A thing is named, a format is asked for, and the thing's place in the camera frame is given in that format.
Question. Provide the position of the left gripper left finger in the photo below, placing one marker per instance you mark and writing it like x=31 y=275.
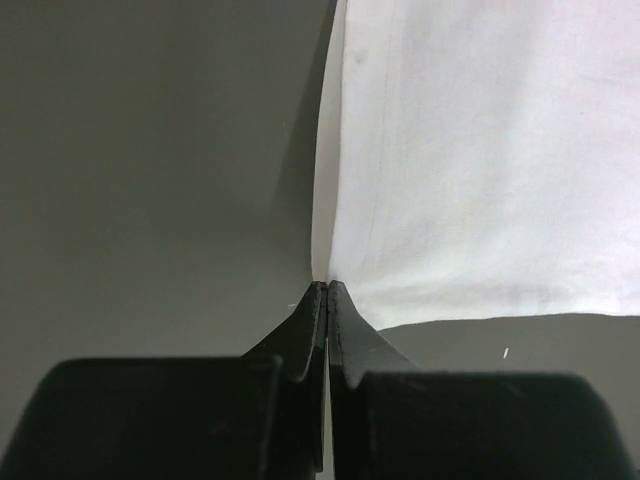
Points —
x=259 y=415

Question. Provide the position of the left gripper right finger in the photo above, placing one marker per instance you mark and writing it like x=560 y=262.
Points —
x=392 y=419

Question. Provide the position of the white t-shirt red print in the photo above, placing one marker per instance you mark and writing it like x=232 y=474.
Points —
x=480 y=159

